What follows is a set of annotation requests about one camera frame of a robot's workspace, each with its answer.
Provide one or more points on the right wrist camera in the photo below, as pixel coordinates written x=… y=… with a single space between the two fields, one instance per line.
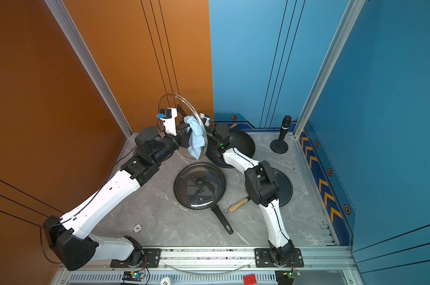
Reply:
x=206 y=120

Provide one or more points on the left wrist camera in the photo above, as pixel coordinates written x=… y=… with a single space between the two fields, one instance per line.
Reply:
x=167 y=118

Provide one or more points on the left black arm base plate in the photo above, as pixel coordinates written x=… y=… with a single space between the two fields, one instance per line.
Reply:
x=150 y=258

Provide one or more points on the aluminium front rail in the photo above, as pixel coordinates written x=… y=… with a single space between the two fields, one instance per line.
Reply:
x=243 y=258

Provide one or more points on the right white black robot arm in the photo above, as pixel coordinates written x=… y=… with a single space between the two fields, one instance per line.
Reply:
x=262 y=187

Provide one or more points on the flat black pan wooden handle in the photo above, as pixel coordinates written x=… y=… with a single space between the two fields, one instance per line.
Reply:
x=237 y=205

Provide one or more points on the white round knob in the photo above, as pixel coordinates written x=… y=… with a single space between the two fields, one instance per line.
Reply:
x=166 y=281

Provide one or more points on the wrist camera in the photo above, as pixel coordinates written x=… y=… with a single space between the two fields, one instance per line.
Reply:
x=206 y=120
x=167 y=118

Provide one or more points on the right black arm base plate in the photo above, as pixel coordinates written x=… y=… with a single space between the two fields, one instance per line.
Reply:
x=263 y=259

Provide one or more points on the left white round marker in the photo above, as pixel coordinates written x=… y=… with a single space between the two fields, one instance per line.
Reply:
x=137 y=228

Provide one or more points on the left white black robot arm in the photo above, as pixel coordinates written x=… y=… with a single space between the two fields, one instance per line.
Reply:
x=70 y=236

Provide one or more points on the right circuit board with wires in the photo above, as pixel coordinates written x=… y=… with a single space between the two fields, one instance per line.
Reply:
x=293 y=273

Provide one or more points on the light blue microfibre cloth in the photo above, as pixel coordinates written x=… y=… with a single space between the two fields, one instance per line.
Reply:
x=196 y=138

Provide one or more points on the red perforated block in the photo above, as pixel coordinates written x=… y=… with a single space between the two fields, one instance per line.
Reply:
x=250 y=280

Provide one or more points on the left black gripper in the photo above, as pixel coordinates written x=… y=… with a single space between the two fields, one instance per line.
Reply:
x=183 y=136

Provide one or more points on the small green circuit board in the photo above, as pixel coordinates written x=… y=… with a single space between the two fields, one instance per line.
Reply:
x=133 y=277

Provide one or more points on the black microphone on stand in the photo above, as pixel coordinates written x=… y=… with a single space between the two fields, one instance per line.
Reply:
x=279 y=145

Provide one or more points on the glass lid of pan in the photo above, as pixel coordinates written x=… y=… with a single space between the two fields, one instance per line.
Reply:
x=285 y=187

